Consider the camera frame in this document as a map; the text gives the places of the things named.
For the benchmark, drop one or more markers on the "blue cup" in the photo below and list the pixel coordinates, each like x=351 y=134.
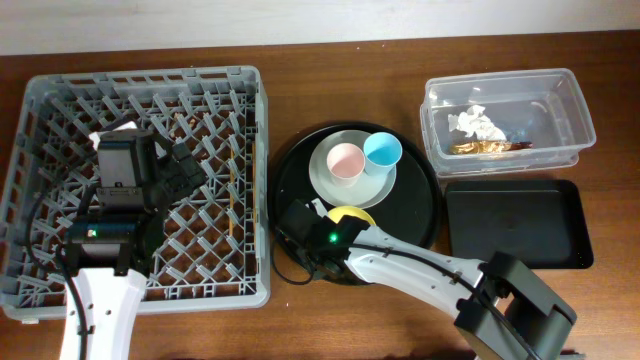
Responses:
x=382 y=152

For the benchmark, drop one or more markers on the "grey dishwasher rack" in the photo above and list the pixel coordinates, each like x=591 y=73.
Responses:
x=199 y=267

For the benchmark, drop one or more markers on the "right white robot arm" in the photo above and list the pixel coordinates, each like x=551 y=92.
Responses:
x=501 y=307

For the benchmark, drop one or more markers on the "grey round plate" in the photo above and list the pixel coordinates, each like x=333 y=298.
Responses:
x=366 y=192

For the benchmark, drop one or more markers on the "gold foil wrapper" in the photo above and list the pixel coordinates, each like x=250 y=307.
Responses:
x=486 y=146

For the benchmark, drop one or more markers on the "round black tray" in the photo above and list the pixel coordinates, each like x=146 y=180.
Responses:
x=411 y=210

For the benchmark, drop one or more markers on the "white napkin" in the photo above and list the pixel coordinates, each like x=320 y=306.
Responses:
x=473 y=122

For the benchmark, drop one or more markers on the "yellow bowl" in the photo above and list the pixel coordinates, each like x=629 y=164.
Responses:
x=337 y=213

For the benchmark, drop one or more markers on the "pink cup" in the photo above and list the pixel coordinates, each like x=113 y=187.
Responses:
x=345 y=162

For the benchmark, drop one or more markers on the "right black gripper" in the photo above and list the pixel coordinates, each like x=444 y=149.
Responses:
x=293 y=220

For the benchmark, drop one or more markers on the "clear plastic bin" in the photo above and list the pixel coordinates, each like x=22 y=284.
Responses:
x=543 y=113

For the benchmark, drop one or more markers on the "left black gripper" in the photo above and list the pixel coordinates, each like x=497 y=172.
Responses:
x=163 y=179

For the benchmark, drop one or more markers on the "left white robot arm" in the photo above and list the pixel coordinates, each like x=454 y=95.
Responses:
x=106 y=258

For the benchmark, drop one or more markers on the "black rectangular tray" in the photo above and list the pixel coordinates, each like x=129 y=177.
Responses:
x=540 y=222

